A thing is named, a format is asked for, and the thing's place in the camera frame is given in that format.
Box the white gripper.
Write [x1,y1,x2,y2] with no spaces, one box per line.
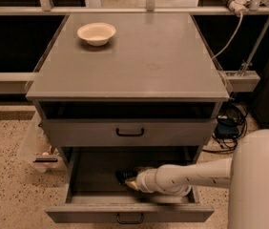
[125,166,173,195]

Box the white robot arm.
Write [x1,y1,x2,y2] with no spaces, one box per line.
[126,129,269,229]

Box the open grey middle drawer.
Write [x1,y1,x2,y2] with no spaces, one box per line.
[46,146,214,224]

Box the closed grey top drawer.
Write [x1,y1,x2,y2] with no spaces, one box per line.
[42,119,217,147]

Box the grey drawer cabinet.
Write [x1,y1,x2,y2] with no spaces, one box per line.
[27,13,228,163]

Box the clear plastic bag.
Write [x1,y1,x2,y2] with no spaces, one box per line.
[17,113,66,173]

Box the white paper bowl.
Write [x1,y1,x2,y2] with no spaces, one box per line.
[77,23,116,47]

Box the white power strip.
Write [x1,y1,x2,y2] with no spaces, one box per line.
[222,0,249,15]

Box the slanted metal pole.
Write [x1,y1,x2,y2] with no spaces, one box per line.
[238,0,269,78]

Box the blue box with cables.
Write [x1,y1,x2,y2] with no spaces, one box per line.
[204,102,249,155]

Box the grey metal rail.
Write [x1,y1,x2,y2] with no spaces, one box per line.
[0,73,37,94]

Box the white power cable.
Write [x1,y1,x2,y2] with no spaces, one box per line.
[211,10,245,61]

